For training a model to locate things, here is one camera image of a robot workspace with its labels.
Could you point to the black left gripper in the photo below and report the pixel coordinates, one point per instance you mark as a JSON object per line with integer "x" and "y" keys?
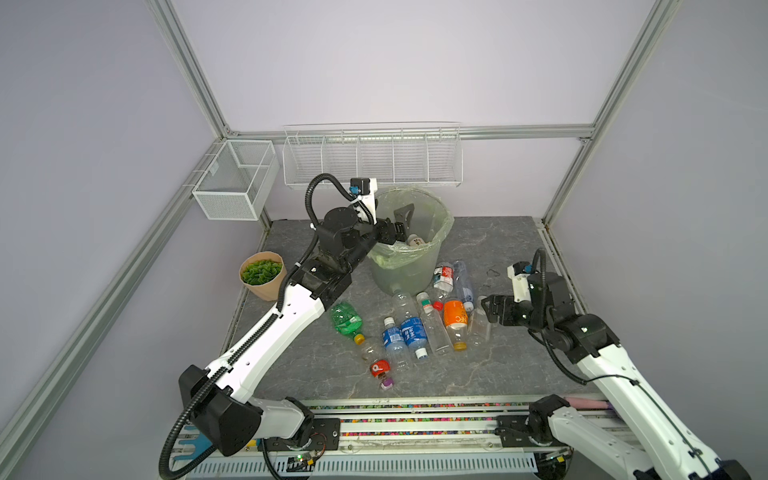
{"x": 390, "y": 237}

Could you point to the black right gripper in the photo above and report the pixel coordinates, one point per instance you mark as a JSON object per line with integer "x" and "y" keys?
{"x": 507, "y": 303}

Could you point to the clear bottle pale cap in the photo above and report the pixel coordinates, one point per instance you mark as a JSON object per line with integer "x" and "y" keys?
{"x": 480, "y": 327}

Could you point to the orange label bottle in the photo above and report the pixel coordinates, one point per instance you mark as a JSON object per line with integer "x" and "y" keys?
{"x": 455, "y": 320}

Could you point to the crushed green bottle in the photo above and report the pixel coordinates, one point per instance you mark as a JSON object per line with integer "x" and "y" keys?
{"x": 346, "y": 319}

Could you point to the red label purple cap bottle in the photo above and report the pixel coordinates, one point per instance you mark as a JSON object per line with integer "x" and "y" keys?
{"x": 381, "y": 371}

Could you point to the bottle yellow white label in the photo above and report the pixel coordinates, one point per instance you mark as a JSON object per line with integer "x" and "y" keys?
{"x": 415, "y": 241}

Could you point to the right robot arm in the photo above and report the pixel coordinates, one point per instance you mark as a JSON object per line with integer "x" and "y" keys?
{"x": 588, "y": 352}

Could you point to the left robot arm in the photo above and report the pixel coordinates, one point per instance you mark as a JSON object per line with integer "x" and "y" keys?
{"x": 221, "y": 412}

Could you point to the green bagged waste bin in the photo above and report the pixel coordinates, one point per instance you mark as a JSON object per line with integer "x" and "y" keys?
{"x": 408, "y": 264}

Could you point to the clear bottle blue cap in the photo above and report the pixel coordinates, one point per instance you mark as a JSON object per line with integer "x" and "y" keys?
{"x": 463, "y": 287}

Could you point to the red label cola bottle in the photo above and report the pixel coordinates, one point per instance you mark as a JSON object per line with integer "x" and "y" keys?
{"x": 443, "y": 277}

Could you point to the clear bottle green cap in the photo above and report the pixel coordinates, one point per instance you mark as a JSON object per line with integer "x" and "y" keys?
{"x": 438, "y": 337}

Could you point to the blue label bottle white cap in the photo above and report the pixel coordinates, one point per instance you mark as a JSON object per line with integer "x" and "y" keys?
{"x": 411, "y": 325}

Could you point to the small blue label bottle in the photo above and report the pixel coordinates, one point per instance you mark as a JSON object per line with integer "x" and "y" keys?
{"x": 395, "y": 345}

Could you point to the clear bottle yellow cap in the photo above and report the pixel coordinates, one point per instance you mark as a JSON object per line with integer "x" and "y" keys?
{"x": 370, "y": 349}

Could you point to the purple pink tool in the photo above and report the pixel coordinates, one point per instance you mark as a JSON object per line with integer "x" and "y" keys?
{"x": 581, "y": 403}

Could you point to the beige plant pot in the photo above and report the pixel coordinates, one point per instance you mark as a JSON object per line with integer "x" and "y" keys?
{"x": 269, "y": 291}

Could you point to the green artificial plant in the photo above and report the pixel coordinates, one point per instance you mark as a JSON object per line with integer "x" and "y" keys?
{"x": 261, "y": 272}

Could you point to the white mesh side basket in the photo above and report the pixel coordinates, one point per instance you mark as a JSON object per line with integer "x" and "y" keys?
{"x": 237, "y": 181}

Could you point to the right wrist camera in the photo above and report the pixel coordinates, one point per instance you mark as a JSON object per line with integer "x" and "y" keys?
{"x": 518, "y": 273}

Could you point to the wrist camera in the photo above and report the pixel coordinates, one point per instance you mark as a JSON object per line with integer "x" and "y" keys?
{"x": 518, "y": 273}
{"x": 363, "y": 191}

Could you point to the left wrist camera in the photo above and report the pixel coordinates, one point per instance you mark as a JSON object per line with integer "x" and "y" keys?
{"x": 363, "y": 191}

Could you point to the white wire wall basket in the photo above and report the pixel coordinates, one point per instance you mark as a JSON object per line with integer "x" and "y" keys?
{"x": 395, "y": 153}

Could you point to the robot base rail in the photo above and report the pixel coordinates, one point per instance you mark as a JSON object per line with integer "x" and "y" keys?
{"x": 404, "y": 438}

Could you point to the aluminium frame corner post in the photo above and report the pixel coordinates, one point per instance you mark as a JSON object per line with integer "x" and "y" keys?
{"x": 170, "y": 26}

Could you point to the right aluminium frame post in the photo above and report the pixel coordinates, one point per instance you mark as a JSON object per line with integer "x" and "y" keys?
{"x": 658, "y": 19}

